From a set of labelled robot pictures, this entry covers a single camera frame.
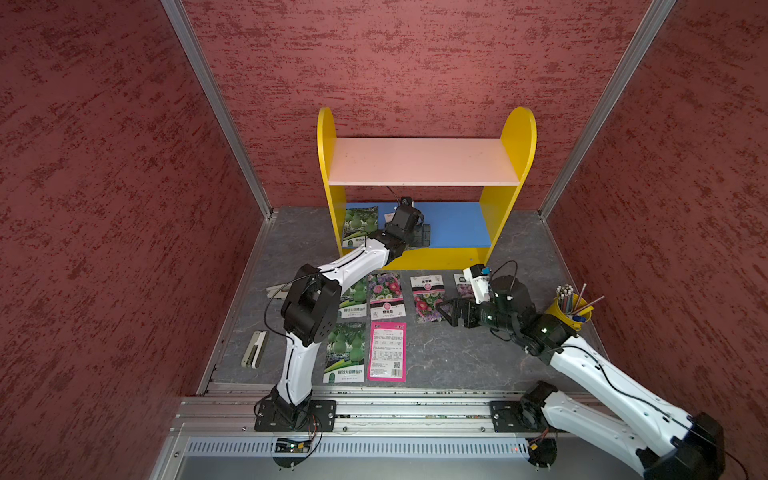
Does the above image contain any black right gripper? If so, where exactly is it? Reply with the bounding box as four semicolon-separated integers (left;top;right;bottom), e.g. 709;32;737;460
435;295;518;332

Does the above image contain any purple flower seed bag top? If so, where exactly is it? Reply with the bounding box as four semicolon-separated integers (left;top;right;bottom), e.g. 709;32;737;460
454;273;474;300

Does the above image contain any pink flower seed bag top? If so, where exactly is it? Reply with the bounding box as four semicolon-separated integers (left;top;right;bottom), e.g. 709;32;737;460
410;274;445;323

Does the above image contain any aster seed bag top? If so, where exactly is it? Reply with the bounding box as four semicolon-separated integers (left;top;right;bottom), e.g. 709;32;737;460
367;271;406;321

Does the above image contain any pink back-side seed bag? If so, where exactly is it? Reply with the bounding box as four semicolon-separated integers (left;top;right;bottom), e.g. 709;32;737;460
367;321;407;383

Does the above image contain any green gourd seed bag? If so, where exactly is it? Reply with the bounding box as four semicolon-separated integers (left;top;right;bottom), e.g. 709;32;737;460
338;278;368;320

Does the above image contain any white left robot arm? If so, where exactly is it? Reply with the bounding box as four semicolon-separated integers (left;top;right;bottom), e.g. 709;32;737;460
254;197;424;434

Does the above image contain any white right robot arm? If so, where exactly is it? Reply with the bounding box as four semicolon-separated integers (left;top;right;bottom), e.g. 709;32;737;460
436;265;726;479

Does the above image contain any yellow shelf unit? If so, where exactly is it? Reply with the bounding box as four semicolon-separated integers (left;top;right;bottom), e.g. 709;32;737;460
316;107;537;270

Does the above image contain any yellow pen cup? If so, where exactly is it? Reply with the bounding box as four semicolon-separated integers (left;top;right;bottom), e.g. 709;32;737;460
544;283;604;332

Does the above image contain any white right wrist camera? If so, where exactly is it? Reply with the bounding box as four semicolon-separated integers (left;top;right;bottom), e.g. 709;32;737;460
463;264;490;304

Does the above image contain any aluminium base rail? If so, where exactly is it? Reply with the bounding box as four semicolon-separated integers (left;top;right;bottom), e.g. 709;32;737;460
152;375;647;479

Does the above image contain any aluminium corner post left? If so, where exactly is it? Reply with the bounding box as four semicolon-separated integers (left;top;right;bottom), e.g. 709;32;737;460
161;0;273;220

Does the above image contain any aluminium corner post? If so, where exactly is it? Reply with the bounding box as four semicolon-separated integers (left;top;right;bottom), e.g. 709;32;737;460
539;0;676;222
161;0;273;220

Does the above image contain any aluminium corner post right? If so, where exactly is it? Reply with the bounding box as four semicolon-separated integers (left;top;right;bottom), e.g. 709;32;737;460
539;0;676;222

